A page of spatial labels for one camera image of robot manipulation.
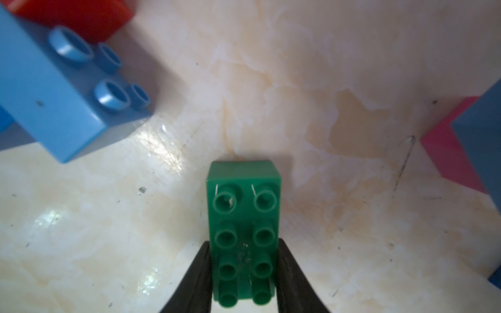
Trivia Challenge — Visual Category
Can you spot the light blue 2x4 brick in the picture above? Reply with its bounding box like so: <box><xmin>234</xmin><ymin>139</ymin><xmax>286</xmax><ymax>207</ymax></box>
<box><xmin>451</xmin><ymin>81</ymin><xmax>500</xmax><ymax>209</ymax></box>

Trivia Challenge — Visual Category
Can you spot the red 2x2 lego brick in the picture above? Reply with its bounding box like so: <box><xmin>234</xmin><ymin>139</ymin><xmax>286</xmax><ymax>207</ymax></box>
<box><xmin>1</xmin><ymin>0</ymin><xmax>134</xmax><ymax>44</ymax></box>

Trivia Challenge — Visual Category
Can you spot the dark green brick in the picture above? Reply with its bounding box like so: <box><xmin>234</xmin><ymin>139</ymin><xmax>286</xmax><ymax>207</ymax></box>
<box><xmin>206</xmin><ymin>160</ymin><xmax>282</xmax><ymax>308</ymax></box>

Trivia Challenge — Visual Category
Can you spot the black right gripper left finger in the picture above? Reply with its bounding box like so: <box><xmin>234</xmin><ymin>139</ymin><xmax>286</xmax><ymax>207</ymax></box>
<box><xmin>160</xmin><ymin>241</ymin><xmax>213</xmax><ymax>313</ymax></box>

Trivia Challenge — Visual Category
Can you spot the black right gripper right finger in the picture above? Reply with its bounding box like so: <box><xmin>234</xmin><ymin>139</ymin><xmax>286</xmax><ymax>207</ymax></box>
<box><xmin>276</xmin><ymin>238</ymin><xmax>329</xmax><ymax>313</ymax></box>

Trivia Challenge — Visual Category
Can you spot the small blue 2x2 brick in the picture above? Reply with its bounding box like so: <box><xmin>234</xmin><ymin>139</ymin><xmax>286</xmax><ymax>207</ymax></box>
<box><xmin>488</xmin><ymin>266</ymin><xmax>501</xmax><ymax>290</ymax></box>

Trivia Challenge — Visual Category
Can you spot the pink lego brick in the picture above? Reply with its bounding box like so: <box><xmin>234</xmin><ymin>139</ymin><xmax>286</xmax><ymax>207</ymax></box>
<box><xmin>421</xmin><ymin>97</ymin><xmax>487</xmax><ymax>193</ymax></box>

